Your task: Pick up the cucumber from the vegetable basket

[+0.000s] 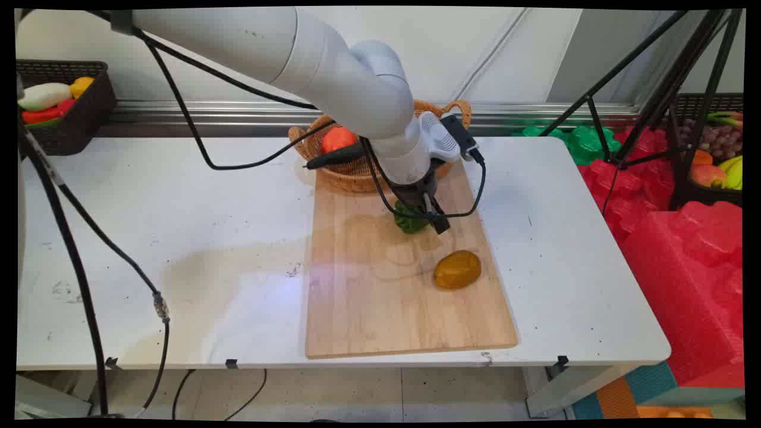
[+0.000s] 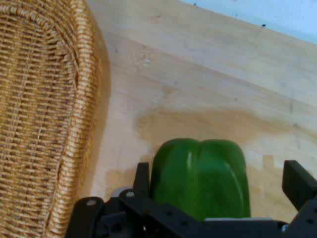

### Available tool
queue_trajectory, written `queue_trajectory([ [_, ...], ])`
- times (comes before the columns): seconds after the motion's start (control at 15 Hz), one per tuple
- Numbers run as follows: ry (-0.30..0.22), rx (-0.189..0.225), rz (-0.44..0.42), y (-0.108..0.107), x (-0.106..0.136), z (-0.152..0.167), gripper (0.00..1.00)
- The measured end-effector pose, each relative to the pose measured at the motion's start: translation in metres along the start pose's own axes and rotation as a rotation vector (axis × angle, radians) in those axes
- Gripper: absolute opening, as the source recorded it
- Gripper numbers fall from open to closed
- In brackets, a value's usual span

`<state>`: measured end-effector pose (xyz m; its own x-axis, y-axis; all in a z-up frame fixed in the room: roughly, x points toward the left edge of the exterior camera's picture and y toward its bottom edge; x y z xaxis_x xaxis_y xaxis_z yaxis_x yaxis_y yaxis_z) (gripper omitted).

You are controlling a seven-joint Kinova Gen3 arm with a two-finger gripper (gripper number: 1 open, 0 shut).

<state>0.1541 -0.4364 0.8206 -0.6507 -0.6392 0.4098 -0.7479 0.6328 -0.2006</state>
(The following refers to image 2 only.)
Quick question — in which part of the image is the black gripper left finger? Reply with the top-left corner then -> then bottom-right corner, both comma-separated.
65,162 -> 206,238

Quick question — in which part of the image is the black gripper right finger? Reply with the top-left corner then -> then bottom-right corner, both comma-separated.
282,160 -> 317,238

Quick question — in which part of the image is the green bell pepper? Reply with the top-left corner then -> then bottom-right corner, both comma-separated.
150,138 -> 251,223

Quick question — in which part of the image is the bamboo cutting board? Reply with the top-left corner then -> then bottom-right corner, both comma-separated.
81,0 -> 317,225

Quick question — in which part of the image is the woven wicker basket with handles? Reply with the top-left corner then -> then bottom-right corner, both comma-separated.
0,0 -> 111,238

